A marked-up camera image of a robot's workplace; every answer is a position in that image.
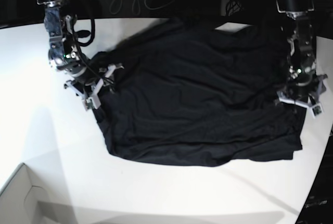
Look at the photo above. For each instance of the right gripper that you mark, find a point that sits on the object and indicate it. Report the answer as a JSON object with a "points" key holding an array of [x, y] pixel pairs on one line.
{"points": [[88, 91]]}

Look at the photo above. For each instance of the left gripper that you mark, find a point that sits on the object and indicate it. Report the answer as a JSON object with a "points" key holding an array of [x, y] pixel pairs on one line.
{"points": [[307, 96]]}

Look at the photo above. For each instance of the black t-shirt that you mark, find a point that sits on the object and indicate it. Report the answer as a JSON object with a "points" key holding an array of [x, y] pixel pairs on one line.
{"points": [[191, 95]]}

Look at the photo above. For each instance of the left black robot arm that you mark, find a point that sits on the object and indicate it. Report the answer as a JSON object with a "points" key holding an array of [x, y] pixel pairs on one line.
{"points": [[301, 59]]}

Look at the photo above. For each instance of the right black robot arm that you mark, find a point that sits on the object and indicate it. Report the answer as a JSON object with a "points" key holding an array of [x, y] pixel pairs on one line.
{"points": [[88, 76]]}

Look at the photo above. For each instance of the white cardboard box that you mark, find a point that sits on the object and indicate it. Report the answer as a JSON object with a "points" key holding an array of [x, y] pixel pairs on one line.
{"points": [[18, 201]]}

